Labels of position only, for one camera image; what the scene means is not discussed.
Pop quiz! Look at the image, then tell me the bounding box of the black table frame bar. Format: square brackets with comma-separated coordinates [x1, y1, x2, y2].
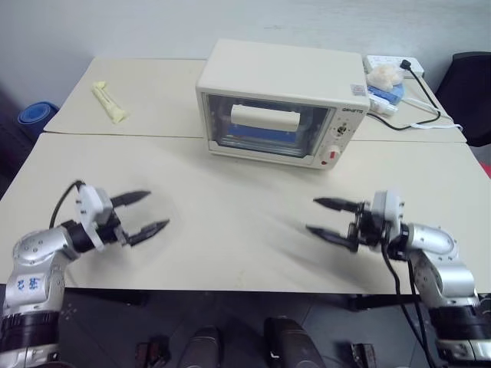
[346, 293, 423, 312]
[64, 289, 150, 307]

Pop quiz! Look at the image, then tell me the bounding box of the cream toaster oven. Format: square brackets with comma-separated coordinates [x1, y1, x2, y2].
[195, 38, 371, 171]

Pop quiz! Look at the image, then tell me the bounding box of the black oven power cable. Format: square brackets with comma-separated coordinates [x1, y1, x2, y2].
[367, 67, 443, 131]

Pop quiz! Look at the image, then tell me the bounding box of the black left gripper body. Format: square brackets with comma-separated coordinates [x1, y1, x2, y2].
[95, 208, 132, 247]

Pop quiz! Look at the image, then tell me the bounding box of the yellow wrapped food package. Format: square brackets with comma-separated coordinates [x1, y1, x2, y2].
[91, 79, 128, 125]

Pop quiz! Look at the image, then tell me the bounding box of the white cable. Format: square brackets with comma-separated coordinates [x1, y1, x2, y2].
[397, 97, 463, 130]

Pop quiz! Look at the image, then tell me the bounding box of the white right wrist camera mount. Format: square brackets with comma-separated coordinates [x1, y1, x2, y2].
[369, 189, 406, 232]

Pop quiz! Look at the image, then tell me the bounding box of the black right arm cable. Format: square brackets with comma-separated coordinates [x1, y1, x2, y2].
[381, 225, 440, 368]

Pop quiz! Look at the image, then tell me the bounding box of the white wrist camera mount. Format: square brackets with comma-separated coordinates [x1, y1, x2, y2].
[74, 186, 114, 253]
[369, 189, 406, 232]

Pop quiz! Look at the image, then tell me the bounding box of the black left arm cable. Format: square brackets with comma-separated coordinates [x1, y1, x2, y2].
[49, 179, 86, 232]

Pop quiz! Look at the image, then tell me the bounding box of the blue round plate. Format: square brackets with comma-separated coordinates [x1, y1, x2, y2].
[367, 83, 406, 105]

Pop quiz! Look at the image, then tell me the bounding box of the white tube package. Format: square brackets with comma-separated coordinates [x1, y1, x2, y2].
[368, 96, 399, 117]

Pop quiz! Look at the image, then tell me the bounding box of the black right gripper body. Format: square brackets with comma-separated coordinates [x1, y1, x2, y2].
[347, 200, 389, 254]

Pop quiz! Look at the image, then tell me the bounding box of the white power strip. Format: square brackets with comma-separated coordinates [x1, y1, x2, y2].
[363, 54, 426, 79]

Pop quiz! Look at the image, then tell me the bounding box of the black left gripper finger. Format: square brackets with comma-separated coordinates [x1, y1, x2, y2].
[127, 218, 171, 247]
[110, 189, 152, 209]

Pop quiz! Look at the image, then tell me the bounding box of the glass oven door with handle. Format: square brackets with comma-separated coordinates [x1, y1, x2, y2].
[203, 93, 332, 158]

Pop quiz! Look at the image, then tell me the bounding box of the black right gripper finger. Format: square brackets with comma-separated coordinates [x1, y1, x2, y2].
[305, 225, 360, 254]
[313, 196, 364, 212]

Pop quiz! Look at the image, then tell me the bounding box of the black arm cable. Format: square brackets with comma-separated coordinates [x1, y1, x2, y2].
[381, 225, 440, 368]
[49, 179, 86, 232]

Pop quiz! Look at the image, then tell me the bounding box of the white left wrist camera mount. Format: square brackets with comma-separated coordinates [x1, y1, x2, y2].
[74, 186, 114, 253]

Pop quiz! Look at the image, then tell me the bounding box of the black chair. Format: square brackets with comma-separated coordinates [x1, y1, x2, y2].
[434, 51, 491, 149]

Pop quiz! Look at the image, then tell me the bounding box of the dark rounded shape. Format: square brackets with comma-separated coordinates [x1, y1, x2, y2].
[263, 316, 328, 368]
[179, 325, 232, 368]

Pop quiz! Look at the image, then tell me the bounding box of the dark red floor object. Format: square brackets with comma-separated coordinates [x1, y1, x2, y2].
[135, 335, 170, 368]
[346, 342, 380, 368]

